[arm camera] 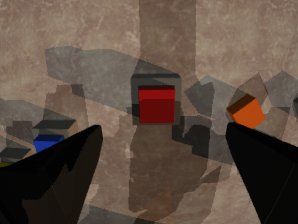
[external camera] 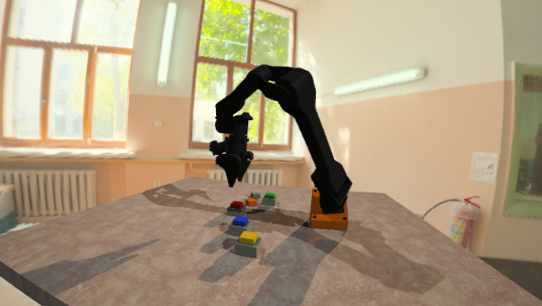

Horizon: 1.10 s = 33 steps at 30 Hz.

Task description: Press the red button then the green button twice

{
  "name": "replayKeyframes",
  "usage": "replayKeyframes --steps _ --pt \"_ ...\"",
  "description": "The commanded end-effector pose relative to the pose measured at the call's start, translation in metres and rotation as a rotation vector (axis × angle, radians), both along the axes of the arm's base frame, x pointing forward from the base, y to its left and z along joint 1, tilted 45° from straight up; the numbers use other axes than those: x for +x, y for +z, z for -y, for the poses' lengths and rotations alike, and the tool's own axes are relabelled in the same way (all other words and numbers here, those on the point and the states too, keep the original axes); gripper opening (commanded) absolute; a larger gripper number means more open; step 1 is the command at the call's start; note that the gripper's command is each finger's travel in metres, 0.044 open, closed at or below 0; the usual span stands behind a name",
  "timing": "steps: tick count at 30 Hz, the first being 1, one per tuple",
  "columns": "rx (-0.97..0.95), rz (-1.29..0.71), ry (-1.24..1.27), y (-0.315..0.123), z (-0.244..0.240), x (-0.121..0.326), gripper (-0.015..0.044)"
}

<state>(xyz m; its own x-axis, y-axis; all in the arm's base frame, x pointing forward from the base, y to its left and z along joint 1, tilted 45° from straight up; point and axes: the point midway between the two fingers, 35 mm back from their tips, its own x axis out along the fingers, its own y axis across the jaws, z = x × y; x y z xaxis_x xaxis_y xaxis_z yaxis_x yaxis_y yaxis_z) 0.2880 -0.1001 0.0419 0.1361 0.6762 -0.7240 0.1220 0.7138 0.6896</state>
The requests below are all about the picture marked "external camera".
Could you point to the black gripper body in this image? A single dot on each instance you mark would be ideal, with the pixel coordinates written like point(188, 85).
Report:
point(237, 152)

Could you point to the red button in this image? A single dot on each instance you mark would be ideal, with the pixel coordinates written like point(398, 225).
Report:
point(236, 209)

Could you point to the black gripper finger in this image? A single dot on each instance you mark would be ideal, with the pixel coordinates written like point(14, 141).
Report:
point(244, 166)
point(231, 173)

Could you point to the yellow button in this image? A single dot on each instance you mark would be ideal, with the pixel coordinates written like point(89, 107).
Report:
point(248, 244)

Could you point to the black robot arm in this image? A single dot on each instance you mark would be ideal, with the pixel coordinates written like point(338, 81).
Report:
point(294, 89)

